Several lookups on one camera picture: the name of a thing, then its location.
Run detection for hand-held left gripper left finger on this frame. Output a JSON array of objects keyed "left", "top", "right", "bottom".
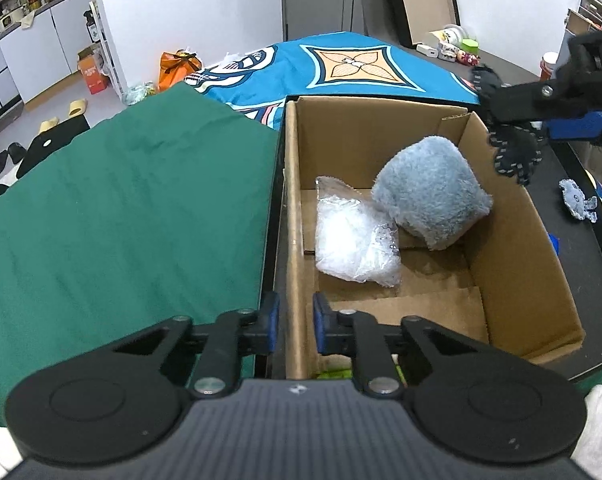
[{"left": 112, "top": 291, "right": 282, "bottom": 397}]

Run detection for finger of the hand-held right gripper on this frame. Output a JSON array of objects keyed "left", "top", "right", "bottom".
[
  {"left": 493, "top": 77, "right": 582, "bottom": 122},
  {"left": 546, "top": 112, "right": 602, "bottom": 146}
]

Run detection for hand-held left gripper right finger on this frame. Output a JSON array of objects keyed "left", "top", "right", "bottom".
[{"left": 312, "top": 291, "right": 486, "bottom": 397}]

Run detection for clear plastic bag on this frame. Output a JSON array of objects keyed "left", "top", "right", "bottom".
[{"left": 313, "top": 176, "right": 401, "bottom": 289}]

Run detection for grey-blue plush toy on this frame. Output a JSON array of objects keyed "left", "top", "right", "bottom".
[{"left": 371, "top": 136, "right": 494, "bottom": 252}]

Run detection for brown cardboard box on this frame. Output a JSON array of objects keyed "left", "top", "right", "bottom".
[{"left": 282, "top": 95, "right": 586, "bottom": 381}]

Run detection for dark grey bench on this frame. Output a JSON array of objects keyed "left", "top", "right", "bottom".
[{"left": 401, "top": 42, "right": 549, "bottom": 92}]

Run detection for red and white cup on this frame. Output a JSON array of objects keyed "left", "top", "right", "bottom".
[{"left": 539, "top": 51, "right": 560, "bottom": 81}]

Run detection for small grey fish toy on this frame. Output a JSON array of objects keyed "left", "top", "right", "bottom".
[{"left": 559, "top": 179, "right": 600, "bottom": 223}]

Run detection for white toy figures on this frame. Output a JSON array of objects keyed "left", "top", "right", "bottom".
[{"left": 417, "top": 42, "right": 457, "bottom": 64}]

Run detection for green cloth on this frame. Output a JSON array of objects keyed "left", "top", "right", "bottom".
[{"left": 0, "top": 81, "right": 282, "bottom": 427}]

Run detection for grey door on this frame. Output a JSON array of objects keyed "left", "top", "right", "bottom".
[{"left": 281, "top": 0, "right": 383, "bottom": 44}]

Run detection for blue patterned blanket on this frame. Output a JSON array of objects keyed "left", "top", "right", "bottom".
[{"left": 183, "top": 31, "right": 602, "bottom": 231}]

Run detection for greenish clear bag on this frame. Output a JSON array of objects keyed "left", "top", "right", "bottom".
[{"left": 124, "top": 82, "right": 157, "bottom": 107}]

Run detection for orange bag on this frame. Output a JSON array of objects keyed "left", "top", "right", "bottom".
[{"left": 158, "top": 50, "right": 202, "bottom": 94}]

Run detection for white fleece cloth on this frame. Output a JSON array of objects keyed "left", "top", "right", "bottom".
[{"left": 571, "top": 382, "right": 602, "bottom": 480}]

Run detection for orange carton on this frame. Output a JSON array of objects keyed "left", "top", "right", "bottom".
[{"left": 78, "top": 45, "right": 110, "bottom": 96}]

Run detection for white narrow rack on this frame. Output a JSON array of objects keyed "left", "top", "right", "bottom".
[{"left": 84, "top": 0, "right": 127, "bottom": 96}]

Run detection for white kitchen cabinet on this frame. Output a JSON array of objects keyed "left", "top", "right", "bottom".
[{"left": 0, "top": 0, "right": 103, "bottom": 107}]

